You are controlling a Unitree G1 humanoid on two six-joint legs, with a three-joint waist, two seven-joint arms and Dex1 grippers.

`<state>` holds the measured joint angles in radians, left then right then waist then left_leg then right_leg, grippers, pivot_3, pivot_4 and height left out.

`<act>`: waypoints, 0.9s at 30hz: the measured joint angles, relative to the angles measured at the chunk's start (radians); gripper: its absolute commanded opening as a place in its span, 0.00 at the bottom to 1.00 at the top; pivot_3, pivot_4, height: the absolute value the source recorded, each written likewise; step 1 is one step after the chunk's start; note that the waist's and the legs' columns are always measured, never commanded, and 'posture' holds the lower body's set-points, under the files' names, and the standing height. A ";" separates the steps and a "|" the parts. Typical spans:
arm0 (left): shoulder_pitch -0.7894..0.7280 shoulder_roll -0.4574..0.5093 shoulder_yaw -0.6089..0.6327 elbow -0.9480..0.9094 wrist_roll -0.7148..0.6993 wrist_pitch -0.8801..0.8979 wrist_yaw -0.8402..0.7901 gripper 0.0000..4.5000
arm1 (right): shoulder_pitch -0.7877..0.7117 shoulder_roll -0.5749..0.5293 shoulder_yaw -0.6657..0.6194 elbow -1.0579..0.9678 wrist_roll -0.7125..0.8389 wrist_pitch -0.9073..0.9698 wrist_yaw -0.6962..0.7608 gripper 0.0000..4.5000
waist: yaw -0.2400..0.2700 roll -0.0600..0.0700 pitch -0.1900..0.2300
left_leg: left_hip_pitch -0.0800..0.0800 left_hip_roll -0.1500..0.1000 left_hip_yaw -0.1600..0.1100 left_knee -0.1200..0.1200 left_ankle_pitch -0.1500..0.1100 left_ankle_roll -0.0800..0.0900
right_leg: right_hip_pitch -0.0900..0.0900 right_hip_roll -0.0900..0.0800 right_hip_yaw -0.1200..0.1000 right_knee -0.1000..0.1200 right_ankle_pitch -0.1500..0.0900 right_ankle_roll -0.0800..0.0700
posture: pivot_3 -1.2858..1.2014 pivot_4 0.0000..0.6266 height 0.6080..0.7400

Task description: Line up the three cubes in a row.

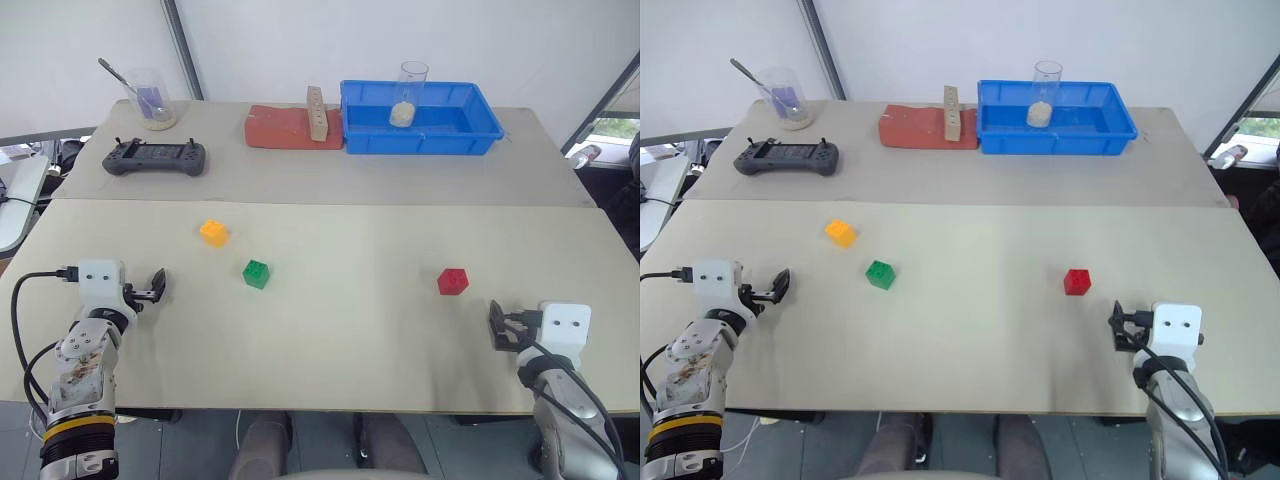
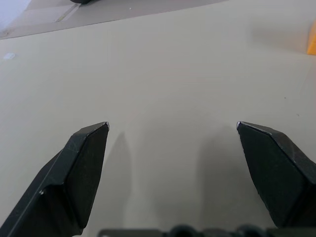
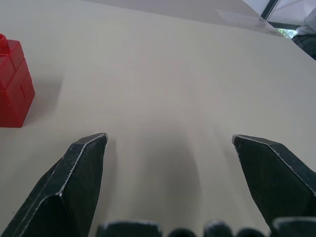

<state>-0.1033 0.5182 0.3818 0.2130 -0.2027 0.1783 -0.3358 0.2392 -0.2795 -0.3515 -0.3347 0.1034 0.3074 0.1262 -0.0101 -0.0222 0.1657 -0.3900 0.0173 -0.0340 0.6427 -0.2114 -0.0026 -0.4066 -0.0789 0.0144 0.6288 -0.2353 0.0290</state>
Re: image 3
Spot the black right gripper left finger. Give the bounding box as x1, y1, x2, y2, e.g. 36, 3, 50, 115
0, 132, 109, 237

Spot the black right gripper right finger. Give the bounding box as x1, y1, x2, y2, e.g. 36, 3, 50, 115
231, 134, 316, 234

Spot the red toy brick stack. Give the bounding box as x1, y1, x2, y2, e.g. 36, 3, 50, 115
0, 33, 36, 128

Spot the person in white shirt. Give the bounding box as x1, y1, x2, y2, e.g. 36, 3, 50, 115
291, 6, 316, 61

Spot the black vertical post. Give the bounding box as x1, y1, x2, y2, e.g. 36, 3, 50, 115
260, 0, 279, 21

